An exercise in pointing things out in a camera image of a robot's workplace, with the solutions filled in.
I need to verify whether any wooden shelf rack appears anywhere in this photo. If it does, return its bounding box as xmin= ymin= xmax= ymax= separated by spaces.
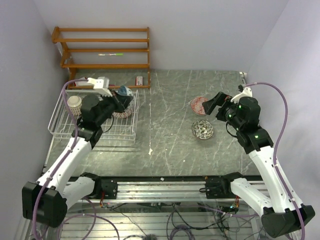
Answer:
xmin=51 ymin=26 xmax=152 ymax=90

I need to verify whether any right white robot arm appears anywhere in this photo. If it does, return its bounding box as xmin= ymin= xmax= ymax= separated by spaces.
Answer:
xmin=202 ymin=92 xmax=315 ymax=238

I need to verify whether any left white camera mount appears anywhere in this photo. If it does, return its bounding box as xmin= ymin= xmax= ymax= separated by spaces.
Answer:
xmin=87 ymin=77 xmax=113 ymax=97

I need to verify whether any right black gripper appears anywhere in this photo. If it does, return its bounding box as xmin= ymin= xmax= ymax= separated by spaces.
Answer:
xmin=202 ymin=91 xmax=243 ymax=131

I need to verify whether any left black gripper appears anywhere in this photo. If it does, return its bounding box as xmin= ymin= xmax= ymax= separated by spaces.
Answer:
xmin=95 ymin=88 xmax=133 ymax=126

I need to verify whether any red striped bowl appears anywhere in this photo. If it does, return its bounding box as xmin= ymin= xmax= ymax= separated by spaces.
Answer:
xmin=190 ymin=96 xmax=208 ymax=116

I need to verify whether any red and white flat box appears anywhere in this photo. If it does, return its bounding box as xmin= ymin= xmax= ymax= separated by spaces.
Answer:
xmin=74 ymin=78 xmax=89 ymax=87

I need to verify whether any red and white card box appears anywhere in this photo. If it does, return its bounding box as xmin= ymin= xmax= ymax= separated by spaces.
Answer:
xmin=135 ymin=76 xmax=143 ymax=86

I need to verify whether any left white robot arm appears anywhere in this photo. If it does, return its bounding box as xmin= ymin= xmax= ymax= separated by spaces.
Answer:
xmin=22 ymin=91 xmax=134 ymax=228

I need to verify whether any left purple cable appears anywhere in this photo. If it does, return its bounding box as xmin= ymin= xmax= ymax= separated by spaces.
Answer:
xmin=32 ymin=77 xmax=121 ymax=240

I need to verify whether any aluminium mounting rail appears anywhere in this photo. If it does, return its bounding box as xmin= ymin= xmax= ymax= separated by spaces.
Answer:
xmin=93 ymin=181 xmax=235 ymax=203

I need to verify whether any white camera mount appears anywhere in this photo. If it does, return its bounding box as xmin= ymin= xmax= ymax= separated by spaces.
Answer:
xmin=87 ymin=77 xmax=113 ymax=97
xmin=236 ymin=85 xmax=253 ymax=102

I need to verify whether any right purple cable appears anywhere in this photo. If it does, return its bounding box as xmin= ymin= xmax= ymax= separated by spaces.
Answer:
xmin=237 ymin=81 xmax=307 ymax=240

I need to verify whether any dark blue patterned bowl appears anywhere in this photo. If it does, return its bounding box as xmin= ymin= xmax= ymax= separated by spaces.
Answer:
xmin=112 ymin=100 xmax=135 ymax=119

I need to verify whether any brown patterned bowl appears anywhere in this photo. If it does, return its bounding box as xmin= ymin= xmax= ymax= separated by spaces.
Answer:
xmin=67 ymin=95 xmax=82 ymax=116

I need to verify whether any black and white leaf bowl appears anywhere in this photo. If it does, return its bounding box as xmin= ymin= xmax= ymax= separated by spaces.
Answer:
xmin=191 ymin=119 xmax=214 ymax=140

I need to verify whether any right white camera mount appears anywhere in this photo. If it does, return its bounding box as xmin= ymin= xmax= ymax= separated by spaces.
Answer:
xmin=236 ymin=85 xmax=253 ymax=102

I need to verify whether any purple cable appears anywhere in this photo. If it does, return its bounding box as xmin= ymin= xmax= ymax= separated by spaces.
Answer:
xmin=237 ymin=81 xmax=307 ymax=240
xmin=32 ymin=77 xmax=121 ymax=240

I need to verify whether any light blue patterned bowl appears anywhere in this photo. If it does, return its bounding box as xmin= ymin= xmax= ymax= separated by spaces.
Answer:
xmin=116 ymin=85 xmax=134 ymax=97

